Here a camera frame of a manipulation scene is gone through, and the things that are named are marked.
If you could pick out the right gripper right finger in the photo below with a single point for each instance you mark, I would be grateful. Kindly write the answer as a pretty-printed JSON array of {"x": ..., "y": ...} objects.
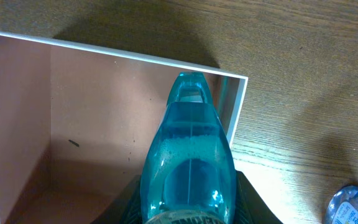
[{"x": 250, "y": 208}]

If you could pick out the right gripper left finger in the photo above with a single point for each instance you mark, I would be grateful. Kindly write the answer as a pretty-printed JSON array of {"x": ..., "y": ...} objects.
[{"x": 125, "y": 208}]

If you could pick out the blue mouthwash bottle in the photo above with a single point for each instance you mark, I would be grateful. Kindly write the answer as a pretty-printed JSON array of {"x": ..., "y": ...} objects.
[{"x": 189, "y": 174}]

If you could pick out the clear pump soap bottle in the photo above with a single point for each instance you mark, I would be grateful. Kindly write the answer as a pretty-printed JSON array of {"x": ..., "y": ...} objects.
[{"x": 343, "y": 207}]

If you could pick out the white cardboard box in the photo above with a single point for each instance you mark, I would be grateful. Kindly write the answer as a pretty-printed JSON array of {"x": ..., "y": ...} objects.
[{"x": 77, "y": 120}]

